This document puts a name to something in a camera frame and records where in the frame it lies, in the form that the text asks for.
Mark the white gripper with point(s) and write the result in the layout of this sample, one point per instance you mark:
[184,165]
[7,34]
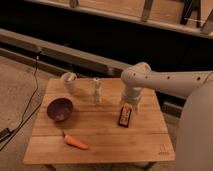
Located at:
[131,95]

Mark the orange carrot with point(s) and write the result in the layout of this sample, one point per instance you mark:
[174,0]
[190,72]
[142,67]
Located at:
[70,140]

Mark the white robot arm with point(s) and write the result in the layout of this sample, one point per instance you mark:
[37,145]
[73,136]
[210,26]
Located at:
[193,91]

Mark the small white bottle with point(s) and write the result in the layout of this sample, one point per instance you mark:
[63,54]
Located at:
[96,90]

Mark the wooden table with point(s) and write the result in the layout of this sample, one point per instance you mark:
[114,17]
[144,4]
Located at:
[146,139]

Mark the white cup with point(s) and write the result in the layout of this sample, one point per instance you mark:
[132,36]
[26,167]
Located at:
[68,80]

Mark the dark purple bowl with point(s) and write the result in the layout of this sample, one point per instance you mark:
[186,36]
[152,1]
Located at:
[60,109]

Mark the black device on floor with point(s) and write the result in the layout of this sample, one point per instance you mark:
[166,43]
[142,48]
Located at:
[4,134]

